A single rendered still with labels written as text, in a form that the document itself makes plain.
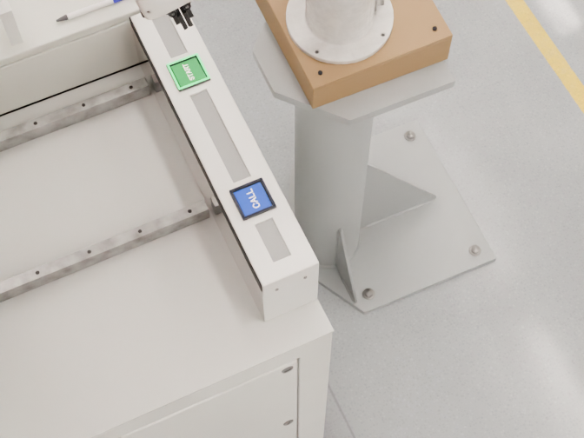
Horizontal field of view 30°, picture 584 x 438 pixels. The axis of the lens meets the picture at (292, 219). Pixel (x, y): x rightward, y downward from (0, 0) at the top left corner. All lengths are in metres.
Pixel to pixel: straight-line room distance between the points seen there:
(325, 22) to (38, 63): 0.49
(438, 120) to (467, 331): 0.60
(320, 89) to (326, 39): 0.09
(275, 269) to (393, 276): 1.07
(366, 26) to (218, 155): 0.37
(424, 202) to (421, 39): 0.89
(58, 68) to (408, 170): 1.16
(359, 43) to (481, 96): 1.09
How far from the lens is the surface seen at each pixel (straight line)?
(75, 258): 1.80
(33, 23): 1.91
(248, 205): 1.68
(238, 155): 1.73
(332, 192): 2.33
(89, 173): 1.90
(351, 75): 1.90
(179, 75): 1.81
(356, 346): 2.61
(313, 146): 2.19
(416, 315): 2.65
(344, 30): 1.88
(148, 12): 1.62
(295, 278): 1.65
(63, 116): 1.93
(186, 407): 1.77
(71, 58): 1.93
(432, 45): 1.95
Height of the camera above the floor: 2.45
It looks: 63 degrees down
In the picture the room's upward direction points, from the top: straight up
